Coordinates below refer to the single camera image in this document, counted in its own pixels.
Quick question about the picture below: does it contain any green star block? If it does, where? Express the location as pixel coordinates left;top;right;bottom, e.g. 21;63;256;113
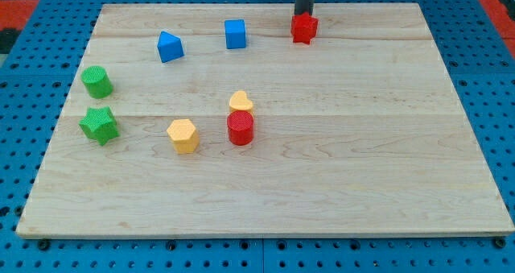
79;106;119;146

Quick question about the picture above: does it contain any green cylinder block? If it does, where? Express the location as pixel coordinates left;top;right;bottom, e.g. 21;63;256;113
80;65;113;99

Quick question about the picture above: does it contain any light wooden board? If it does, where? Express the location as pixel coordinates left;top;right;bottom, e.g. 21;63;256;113
16;3;514;239

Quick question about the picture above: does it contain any red star block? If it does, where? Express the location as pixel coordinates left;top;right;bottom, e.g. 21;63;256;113
290;12;319;45

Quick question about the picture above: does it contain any blue cube block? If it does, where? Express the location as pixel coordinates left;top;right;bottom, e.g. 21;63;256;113
224;19;246;49

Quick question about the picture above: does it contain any yellow heart block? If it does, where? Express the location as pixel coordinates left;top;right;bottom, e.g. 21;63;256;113
229;90;253;114

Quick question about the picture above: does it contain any red cylinder block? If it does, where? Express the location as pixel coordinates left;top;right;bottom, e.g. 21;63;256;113
227;110;254;146

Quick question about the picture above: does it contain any yellow hexagon block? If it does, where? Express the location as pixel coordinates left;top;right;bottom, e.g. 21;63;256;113
167;118;200;155

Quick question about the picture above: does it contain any blue triangle block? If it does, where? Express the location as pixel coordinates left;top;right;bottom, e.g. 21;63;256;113
157;31;184;63

